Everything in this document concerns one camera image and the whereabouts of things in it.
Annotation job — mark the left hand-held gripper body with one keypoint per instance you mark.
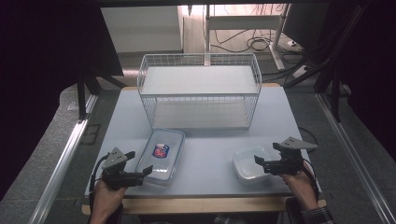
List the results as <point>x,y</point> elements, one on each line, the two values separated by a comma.
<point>114,159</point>

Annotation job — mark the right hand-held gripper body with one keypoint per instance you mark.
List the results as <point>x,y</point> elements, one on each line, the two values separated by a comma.
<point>289,163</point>

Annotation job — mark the small white plastic container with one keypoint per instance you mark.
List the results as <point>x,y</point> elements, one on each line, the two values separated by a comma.
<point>246,169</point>

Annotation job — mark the clear lidded container with label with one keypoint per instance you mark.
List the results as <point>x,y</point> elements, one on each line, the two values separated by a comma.
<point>169,137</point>

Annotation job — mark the person's right hand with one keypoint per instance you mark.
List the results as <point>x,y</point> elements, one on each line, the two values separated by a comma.
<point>300,186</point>

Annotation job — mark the person's left hand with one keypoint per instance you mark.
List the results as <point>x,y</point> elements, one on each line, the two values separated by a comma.
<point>106,194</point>

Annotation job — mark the dark floor grate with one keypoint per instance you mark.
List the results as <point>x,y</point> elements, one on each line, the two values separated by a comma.
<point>90,134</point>

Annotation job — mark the black metal stand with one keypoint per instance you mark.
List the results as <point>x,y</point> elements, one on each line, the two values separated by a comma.
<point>81,99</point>
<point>335,99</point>

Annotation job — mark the white power strip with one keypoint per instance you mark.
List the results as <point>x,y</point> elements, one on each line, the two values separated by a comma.
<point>300,71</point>

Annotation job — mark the dark curtain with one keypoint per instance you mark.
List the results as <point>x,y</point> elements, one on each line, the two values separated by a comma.
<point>37,77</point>
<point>373,62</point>

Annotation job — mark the black monitor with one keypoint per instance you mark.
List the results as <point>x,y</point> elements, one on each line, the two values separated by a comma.
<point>303,25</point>

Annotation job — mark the white cabinet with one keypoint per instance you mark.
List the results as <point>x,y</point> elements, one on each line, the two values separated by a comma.
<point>141,29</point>

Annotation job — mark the aluminium floor rail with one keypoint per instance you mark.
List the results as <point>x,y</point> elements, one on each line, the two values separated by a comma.
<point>62,168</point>
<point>351,146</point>

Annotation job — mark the white desk frame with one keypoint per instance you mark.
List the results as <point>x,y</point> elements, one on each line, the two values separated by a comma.
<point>243,22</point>

